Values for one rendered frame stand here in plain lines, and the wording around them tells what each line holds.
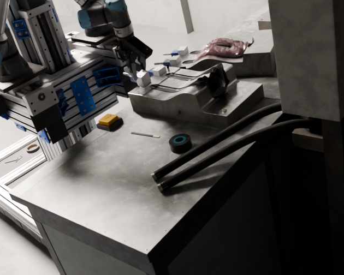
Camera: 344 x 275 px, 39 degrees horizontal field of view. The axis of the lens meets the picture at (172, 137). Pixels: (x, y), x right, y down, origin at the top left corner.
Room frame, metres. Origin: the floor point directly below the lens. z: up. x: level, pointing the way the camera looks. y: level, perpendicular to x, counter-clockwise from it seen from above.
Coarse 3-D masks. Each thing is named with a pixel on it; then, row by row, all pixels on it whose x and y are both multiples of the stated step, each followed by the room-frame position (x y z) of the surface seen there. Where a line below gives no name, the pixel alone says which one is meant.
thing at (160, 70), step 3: (159, 66) 2.03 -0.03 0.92; (162, 66) 2.03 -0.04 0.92; (150, 69) 2.06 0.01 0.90; (153, 69) 2.02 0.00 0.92; (156, 69) 2.01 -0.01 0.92; (159, 69) 2.00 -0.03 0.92; (162, 69) 2.01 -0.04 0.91; (165, 69) 2.02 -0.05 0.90; (150, 72) 2.03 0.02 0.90; (153, 72) 2.01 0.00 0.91; (156, 72) 2.00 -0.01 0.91; (159, 72) 1.99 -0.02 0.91; (162, 72) 2.00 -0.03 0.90; (165, 72) 2.02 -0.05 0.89; (150, 75) 2.03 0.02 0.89; (156, 75) 2.00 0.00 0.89; (159, 75) 1.99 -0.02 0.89
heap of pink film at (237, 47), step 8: (216, 40) 2.17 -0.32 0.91; (224, 40) 2.14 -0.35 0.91; (232, 40) 2.15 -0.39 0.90; (208, 48) 2.09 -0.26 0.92; (216, 48) 2.06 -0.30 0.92; (232, 48) 2.08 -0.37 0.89; (240, 48) 2.04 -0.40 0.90; (200, 56) 2.08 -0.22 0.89; (224, 56) 2.02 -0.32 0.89; (232, 56) 2.01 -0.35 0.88
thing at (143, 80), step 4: (124, 72) 2.02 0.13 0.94; (140, 72) 1.95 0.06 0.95; (144, 72) 1.94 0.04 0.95; (148, 72) 1.94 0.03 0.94; (140, 76) 1.91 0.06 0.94; (144, 76) 1.92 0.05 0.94; (148, 76) 1.94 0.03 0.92; (132, 80) 1.96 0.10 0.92; (140, 80) 1.91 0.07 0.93; (144, 80) 1.92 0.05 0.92; (148, 80) 1.94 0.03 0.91; (140, 84) 1.92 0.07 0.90; (144, 84) 1.92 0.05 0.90
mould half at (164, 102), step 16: (224, 64) 1.83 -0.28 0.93; (160, 80) 1.94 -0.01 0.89; (176, 80) 1.91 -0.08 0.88; (192, 80) 1.85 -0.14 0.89; (144, 96) 1.84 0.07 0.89; (160, 96) 1.80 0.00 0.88; (176, 96) 1.70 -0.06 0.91; (192, 96) 1.65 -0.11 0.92; (208, 96) 1.68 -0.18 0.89; (224, 96) 1.70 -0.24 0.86; (240, 96) 1.67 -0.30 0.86; (256, 96) 1.68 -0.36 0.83; (144, 112) 1.86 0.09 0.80; (160, 112) 1.79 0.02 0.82; (192, 112) 1.66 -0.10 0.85; (208, 112) 1.61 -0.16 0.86; (224, 112) 1.57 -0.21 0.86; (240, 112) 1.60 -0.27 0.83; (224, 128) 1.56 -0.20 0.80
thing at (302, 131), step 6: (294, 132) 1.44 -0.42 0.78; (300, 132) 1.43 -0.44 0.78; (306, 132) 1.42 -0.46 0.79; (312, 132) 1.41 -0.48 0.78; (318, 132) 1.40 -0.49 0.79; (294, 138) 1.44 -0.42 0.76; (300, 138) 1.42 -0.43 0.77; (306, 138) 1.40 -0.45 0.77; (312, 138) 1.39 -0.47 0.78; (318, 138) 1.37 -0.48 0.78; (294, 144) 1.44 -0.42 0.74; (300, 144) 1.42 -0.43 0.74; (306, 144) 1.40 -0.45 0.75; (312, 144) 1.39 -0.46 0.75; (318, 144) 1.37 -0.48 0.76; (312, 150) 1.39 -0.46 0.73; (318, 150) 1.37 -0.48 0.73
